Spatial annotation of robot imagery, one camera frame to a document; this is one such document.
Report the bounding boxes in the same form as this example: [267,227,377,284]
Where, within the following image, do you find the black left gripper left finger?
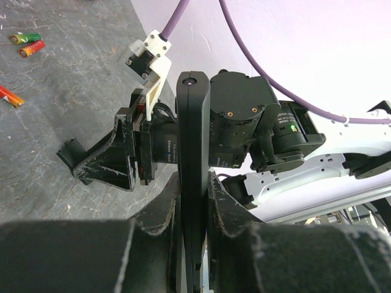
[1,173,183,292]

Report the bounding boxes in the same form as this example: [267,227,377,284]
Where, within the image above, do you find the red yellow battery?
[18,40,45,58]

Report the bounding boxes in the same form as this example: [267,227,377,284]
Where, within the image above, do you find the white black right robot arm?
[71,71,390,212]

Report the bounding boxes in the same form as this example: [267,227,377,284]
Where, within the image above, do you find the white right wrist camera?
[117,30,172,121]

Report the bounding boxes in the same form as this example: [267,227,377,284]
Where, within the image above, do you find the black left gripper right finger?
[207,172,390,292]

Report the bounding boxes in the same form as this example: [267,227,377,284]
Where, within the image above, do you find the green yellow battery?
[9,33,42,45]

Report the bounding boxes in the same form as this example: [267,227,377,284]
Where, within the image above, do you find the black battery cover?
[57,139,89,171]

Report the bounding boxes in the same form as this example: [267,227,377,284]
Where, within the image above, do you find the red orange battery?
[0,85,24,108]

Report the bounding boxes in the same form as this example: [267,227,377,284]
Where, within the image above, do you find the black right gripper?
[72,89,157,192]

